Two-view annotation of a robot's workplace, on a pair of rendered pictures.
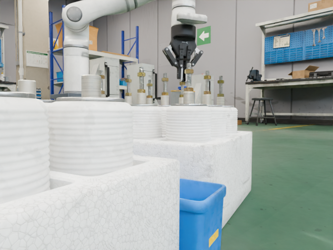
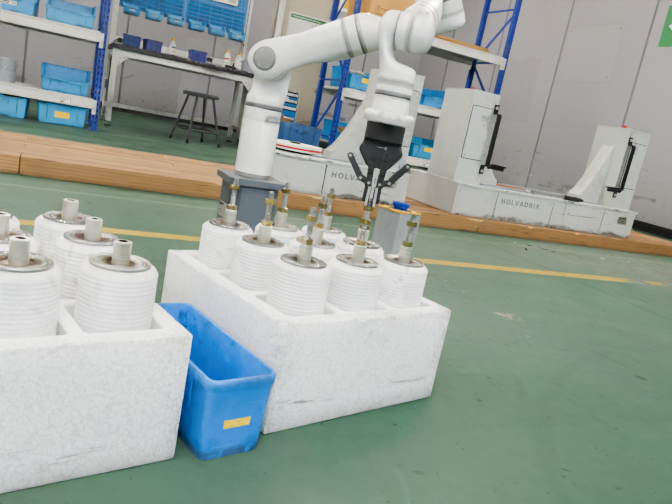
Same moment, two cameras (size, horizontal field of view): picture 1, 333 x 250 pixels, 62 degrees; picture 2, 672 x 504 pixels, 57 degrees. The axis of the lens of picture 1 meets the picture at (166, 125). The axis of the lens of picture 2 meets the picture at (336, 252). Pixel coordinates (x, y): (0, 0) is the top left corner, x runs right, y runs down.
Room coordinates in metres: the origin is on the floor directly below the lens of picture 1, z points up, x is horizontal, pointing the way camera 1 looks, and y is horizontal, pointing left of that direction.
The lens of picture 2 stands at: (-0.29, -0.42, 0.48)
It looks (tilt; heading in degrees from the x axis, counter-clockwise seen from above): 12 degrees down; 20
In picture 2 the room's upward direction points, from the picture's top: 11 degrees clockwise
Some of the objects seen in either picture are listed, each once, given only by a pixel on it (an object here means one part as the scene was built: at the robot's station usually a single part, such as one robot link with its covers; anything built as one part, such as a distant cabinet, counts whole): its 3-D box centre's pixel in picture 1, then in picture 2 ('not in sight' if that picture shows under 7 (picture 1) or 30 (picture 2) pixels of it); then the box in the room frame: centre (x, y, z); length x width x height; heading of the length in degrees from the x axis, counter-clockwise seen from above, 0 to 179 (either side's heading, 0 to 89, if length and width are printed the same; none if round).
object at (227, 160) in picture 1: (164, 166); (300, 323); (0.75, 0.00, 0.09); 0.39 x 0.39 x 0.18; 63
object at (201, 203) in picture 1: (135, 214); (192, 372); (0.48, 0.05, 0.06); 0.30 x 0.11 x 0.12; 61
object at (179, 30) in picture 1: (183, 41); (382, 145); (0.86, -0.05, 0.45); 0.08 x 0.08 x 0.09
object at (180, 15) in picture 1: (186, 15); (390, 107); (0.84, -0.06, 0.52); 0.11 x 0.09 x 0.06; 20
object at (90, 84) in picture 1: (91, 90); (121, 253); (0.32, 0.09, 0.26); 0.02 x 0.02 x 0.03
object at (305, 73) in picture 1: (303, 74); not in sight; (4.85, -2.35, 0.87); 0.40 x 0.30 x 0.23; 32
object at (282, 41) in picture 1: (281, 41); not in sight; (5.32, -2.15, 1.54); 0.32 x 0.02 x 0.25; 46
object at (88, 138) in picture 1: (92, 179); (112, 330); (0.32, 0.09, 0.16); 0.10 x 0.10 x 0.18
